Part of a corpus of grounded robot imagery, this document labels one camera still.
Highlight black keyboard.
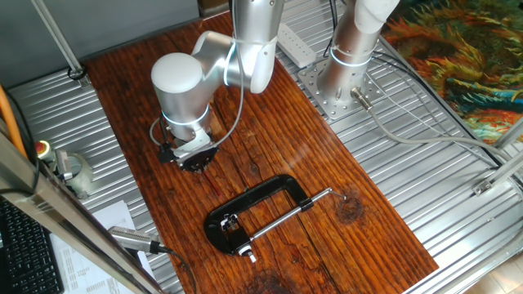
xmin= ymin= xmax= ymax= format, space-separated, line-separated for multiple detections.
xmin=0 ymin=195 xmax=66 ymax=294

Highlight thin white cable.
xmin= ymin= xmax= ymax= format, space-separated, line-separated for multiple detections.
xmin=366 ymin=78 xmax=496 ymax=165

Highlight black C-clamp with steel screw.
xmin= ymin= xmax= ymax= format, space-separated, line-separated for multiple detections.
xmin=203 ymin=173 xmax=348 ymax=258

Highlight red emergency stop button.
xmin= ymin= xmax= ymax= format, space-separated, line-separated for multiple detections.
xmin=34 ymin=139 xmax=55 ymax=165

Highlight black camera cable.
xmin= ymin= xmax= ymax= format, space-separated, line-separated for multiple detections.
xmin=157 ymin=243 xmax=199 ymax=294

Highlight aluminium frame post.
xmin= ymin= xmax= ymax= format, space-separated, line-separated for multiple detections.
xmin=29 ymin=0 xmax=93 ymax=89

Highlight printed white paper sheets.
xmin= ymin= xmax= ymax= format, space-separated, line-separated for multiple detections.
xmin=47 ymin=199 xmax=153 ymax=294

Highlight orange cable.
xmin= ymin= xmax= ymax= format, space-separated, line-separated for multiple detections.
xmin=0 ymin=83 xmax=29 ymax=159

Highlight wrist camera cable with plug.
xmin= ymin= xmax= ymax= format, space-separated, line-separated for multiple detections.
xmin=148 ymin=35 xmax=247 ymax=165

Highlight brown wooden board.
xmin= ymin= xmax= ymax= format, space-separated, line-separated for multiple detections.
xmin=83 ymin=7 xmax=440 ymax=294

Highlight steel frame bar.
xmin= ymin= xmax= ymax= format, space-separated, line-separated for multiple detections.
xmin=0 ymin=119 xmax=165 ymax=294

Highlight black base cables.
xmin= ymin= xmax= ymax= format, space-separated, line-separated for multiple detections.
xmin=321 ymin=0 xmax=504 ymax=169

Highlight thick grey base cable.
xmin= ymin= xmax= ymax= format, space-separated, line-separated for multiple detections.
xmin=350 ymin=86 xmax=523 ymax=165

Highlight aluminium robot mounting plate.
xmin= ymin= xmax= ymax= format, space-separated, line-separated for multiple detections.
xmin=297 ymin=58 xmax=386 ymax=122

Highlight grey metal clip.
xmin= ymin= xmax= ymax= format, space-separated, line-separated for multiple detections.
xmin=53 ymin=149 xmax=75 ymax=182

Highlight white power strip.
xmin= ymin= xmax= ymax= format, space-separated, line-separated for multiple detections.
xmin=277 ymin=22 xmax=318 ymax=69

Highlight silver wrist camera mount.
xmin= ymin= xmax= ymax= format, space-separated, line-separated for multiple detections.
xmin=170 ymin=129 xmax=216 ymax=163

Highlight ribbed silver camera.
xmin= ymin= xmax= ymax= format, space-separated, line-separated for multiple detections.
xmin=107 ymin=225 xmax=163 ymax=256

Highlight colourful patterned cloth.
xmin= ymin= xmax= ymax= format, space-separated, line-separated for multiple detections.
xmin=381 ymin=0 xmax=523 ymax=145

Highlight aluminium frame bar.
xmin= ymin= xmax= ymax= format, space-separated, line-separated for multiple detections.
xmin=471 ymin=149 xmax=523 ymax=198
xmin=491 ymin=117 xmax=523 ymax=150

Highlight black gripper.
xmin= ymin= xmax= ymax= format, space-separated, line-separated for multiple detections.
xmin=178 ymin=145 xmax=220 ymax=175

